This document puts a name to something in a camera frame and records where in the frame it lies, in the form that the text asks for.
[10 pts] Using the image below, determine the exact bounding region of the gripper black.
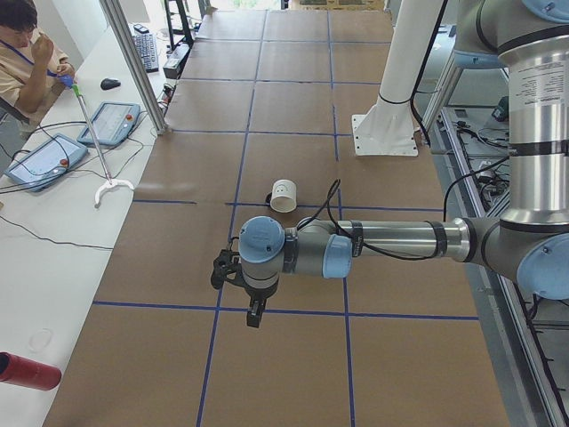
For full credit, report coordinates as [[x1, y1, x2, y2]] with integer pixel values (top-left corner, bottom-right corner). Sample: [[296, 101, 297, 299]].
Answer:
[[245, 287, 272, 328]]

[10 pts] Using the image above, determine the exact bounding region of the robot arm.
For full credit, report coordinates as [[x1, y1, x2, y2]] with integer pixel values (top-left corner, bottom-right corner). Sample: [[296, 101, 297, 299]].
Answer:
[[236, 1, 568, 327]]

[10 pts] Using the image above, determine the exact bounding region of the clear tape roll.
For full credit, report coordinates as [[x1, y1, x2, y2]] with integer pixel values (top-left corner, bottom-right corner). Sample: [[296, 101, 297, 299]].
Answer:
[[28, 328, 53, 352]]

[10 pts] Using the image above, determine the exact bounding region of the far teach pendant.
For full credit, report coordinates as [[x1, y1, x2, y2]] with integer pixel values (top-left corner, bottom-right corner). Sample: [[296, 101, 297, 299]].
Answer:
[[90, 101, 141, 147]]

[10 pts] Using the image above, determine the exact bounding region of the teach pendant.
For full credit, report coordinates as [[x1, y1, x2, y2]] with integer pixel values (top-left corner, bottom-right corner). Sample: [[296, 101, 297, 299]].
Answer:
[[90, 101, 141, 147], [4, 133, 88, 191]]

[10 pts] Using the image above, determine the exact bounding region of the red cylinder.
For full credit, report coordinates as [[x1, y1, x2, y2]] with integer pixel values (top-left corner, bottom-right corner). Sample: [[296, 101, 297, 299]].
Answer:
[[1, 352, 62, 391]]

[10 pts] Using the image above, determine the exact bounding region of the near teach pendant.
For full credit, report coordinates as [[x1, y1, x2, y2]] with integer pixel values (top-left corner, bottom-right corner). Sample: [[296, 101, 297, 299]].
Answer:
[[4, 133, 88, 191]]

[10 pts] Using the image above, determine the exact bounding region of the black computer mouse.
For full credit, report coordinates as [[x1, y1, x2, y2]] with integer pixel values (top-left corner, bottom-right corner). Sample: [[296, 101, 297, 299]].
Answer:
[[100, 78, 121, 91]]

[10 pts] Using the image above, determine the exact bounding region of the black keyboard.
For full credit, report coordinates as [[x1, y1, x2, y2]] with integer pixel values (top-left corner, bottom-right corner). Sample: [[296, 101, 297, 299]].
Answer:
[[132, 33, 159, 73]]

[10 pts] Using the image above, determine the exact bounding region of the reacher grabber tool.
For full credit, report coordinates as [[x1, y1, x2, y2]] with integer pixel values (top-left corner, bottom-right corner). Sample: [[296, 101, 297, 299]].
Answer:
[[60, 75, 134, 209]]

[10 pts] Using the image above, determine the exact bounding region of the seated person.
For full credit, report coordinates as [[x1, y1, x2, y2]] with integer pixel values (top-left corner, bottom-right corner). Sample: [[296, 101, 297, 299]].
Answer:
[[1, 0, 75, 126]]

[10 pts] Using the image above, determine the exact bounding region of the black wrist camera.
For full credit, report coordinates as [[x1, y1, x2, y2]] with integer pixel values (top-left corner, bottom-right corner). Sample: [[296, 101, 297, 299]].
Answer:
[[210, 249, 244, 290]]

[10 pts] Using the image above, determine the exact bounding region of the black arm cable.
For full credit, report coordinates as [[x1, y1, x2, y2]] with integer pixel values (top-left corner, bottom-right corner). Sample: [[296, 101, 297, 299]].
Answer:
[[296, 178, 512, 262]]

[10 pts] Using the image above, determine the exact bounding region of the white pedestal column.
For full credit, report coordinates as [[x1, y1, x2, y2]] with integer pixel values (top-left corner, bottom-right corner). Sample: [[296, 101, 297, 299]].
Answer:
[[352, 0, 446, 157]]

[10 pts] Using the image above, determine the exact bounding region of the aluminium frame post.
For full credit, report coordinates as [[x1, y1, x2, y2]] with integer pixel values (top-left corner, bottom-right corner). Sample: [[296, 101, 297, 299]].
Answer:
[[99, 0, 168, 135]]

